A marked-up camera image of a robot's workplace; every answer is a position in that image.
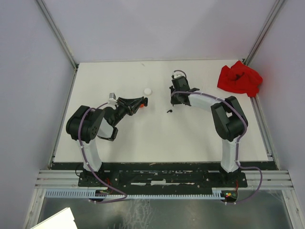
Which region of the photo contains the aluminium front rail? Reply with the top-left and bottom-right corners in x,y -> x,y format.
35,170 -> 294,190

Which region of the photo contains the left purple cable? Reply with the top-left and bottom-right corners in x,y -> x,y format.
78,102 -> 128,204

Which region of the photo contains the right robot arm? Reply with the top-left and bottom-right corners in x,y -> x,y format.
170,75 -> 248,187

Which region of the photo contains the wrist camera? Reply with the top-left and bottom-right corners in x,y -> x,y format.
108,93 -> 117,106
172,72 -> 185,79

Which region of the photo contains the aluminium frame post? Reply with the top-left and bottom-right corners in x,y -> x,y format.
35,0 -> 78,69
243,0 -> 287,66

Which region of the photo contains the black earbud charging case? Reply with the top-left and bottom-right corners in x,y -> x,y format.
142,97 -> 148,107

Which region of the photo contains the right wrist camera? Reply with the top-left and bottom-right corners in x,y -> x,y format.
172,72 -> 185,79

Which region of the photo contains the white earbud charging case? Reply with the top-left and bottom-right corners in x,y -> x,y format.
143,88 -> 153,96

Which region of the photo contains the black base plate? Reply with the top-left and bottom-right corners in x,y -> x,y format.
79,162 -> 248,188

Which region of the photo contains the red cloth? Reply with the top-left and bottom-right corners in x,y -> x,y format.
217,61 -> 263,97

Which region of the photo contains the right aluminium frame post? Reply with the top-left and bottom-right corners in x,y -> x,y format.
243,0 -> 287,66

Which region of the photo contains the white paper sheet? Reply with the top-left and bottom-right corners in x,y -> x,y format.
32,208 -> 77,229

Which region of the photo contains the white cable duct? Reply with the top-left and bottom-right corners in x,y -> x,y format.
44,188 -> 224,200

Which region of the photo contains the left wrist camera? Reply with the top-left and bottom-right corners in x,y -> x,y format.
108,93 -> 117,106

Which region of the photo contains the left aluminium frame post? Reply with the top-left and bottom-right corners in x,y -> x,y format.
35,0 -> 78,69

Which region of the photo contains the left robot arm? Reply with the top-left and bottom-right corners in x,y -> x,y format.
66,93 -> 148,186

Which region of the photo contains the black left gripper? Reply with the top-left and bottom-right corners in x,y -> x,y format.
112,97 -> 143,126

